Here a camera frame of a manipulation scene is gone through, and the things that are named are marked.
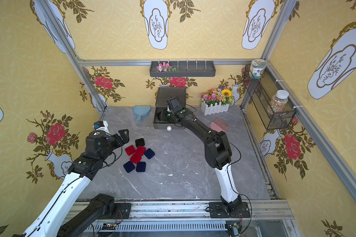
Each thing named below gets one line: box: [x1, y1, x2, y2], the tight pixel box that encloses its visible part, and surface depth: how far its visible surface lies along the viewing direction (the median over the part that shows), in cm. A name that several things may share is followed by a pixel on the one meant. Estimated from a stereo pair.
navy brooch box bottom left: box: [123, 160, 136, 173], surface depth 90 cm
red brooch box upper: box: [135, 145, 146, 157], surface depth 97 cm
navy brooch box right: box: [143, 148, 156, 160], surface depth 97 cm
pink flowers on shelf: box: [156, 61, 178, 72], surface depth 89 cm
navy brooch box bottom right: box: [135, 161, 147, 173], surface depth 91 cm
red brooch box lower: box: [130, 152, 142, 164], surface depth 94 cm
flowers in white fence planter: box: [200, 87, 234, 117], surface depth 109 cm
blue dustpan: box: [133, 105, 152, 122], surface depth 122 cm
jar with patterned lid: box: [250, 58, 268, 79], surface depth 87 cm
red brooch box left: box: [125, 144, 136, 156], surface depth 97 cm
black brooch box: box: [134, 138, 145, 148], surface depth 102 cm
